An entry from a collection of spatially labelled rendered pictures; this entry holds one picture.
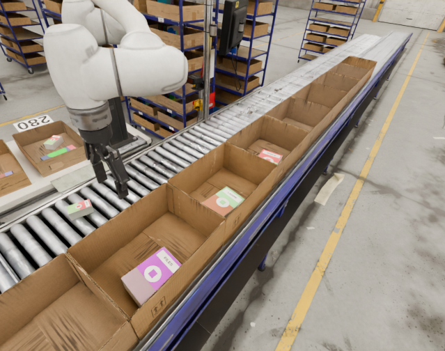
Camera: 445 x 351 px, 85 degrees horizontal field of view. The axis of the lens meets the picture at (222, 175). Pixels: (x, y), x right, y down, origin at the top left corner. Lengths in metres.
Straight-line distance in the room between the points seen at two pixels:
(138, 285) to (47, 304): 0.28
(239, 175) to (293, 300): 1.03
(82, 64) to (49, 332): 0.72
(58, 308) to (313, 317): 1.48
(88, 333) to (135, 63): 0.73
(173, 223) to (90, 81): 0.63
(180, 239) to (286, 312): 1.11
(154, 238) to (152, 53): 0.65
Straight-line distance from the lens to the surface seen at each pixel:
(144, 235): 1.02
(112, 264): 0.97
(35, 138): 1.97
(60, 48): 0.60
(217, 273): 0.88
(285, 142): 1.50
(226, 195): 1.04
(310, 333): 1.89
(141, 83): 0.60
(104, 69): 0.60
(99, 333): 0.89
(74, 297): 0.96
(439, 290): 2.55
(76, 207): 1.33
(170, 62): 0.61
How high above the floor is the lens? 1.70
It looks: 41 degrees down
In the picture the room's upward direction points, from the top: 5 degrees clockwise
